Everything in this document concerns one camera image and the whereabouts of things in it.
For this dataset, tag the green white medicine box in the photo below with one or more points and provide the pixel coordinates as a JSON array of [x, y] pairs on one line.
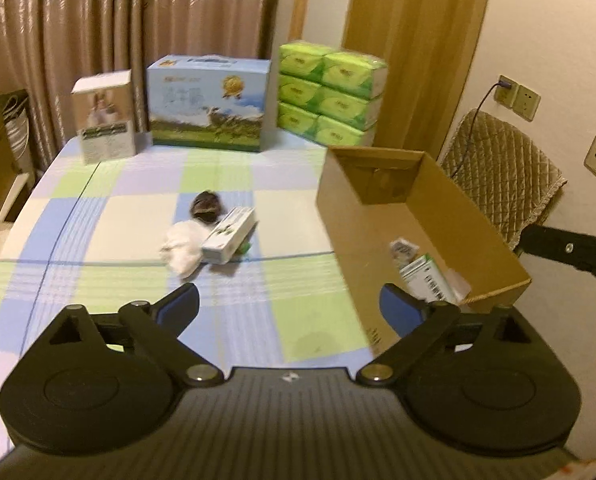
[[423, 277]]

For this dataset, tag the light wooden board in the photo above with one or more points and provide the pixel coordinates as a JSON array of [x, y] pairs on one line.
[[299, 20]]

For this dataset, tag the dark hair scrunchie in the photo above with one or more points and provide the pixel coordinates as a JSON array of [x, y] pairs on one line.
[[205, 205]]

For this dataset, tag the metal bucket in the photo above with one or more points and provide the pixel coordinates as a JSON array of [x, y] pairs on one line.
[[18, 130]]

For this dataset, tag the small milk carton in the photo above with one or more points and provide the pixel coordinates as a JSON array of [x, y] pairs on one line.
[[403, 250]]

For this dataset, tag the clear plastic container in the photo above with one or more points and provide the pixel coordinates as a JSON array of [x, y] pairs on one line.
[[455, 285]]

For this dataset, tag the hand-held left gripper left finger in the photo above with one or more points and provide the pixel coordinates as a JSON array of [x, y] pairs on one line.
[[180, 305]]

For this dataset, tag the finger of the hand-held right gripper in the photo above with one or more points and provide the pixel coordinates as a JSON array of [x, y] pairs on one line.
[[568, 250]]

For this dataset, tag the brown cardboard box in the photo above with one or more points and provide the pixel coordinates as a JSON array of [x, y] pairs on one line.
[[348, 240]]

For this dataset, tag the beige curtain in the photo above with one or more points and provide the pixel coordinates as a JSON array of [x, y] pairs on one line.
[[103, 20]]

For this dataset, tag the double wall socket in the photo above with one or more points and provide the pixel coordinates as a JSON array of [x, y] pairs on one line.
[[525, 100]]

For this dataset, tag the white appliance box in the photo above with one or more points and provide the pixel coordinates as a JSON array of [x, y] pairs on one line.
[[105, 115]]

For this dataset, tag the slim white green box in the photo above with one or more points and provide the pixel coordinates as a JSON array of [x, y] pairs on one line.
[[225, 235]]

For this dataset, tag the quilted beige chair cover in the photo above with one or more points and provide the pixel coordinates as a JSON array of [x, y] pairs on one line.
[[503, 170]]

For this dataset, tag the stack of green tissue packs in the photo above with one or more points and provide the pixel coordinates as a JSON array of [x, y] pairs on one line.
[[328, 95]]

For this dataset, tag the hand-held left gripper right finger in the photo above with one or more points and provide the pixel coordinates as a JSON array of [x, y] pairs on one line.
[[400, 310]]

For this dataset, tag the blue milk gift box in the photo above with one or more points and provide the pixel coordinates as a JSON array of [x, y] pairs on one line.
[[203, 105]]

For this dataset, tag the white cloth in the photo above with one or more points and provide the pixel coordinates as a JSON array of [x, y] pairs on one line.
[[185, 247]]

